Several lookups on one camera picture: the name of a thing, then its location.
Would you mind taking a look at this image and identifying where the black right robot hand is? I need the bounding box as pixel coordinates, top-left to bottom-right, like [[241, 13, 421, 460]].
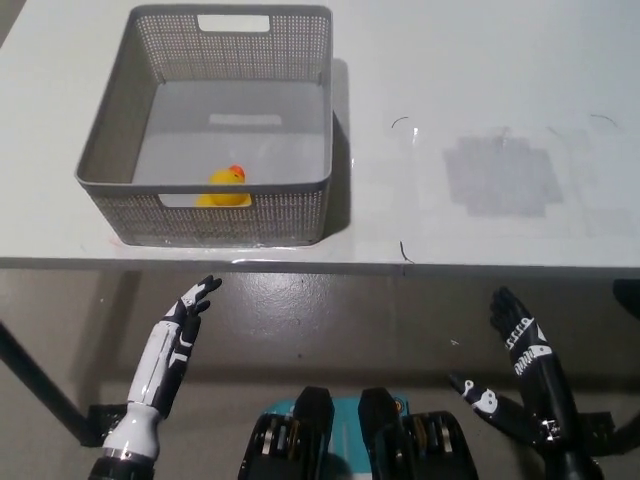
[[447, 286, 582, 451]]

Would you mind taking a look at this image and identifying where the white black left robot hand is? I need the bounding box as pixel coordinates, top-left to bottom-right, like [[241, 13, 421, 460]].
[[126, 274, 223, 420]]

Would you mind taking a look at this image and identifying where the yellow duck toy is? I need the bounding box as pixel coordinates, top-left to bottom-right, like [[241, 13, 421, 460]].
[[194, 164, 252, 208]]

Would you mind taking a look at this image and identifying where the black floor tape patch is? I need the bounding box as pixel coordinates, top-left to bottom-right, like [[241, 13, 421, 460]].
[[574, 410, 615, 457], [79, 403, 127, 447]]

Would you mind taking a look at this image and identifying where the black table leg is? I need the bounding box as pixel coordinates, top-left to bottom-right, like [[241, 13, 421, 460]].
[[0, 319, 101, 449]]

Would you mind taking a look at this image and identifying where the dark rounded object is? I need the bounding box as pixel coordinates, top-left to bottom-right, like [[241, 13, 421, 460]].
[[612, 278, 640, 321]]

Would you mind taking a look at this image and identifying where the black teal robot torso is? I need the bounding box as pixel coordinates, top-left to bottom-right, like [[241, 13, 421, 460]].
[[235, 386, 481, 480]]

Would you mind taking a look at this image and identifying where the grey perforated plastic basket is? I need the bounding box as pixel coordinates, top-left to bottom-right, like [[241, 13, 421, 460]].
[[74, 4, 335, 248]]

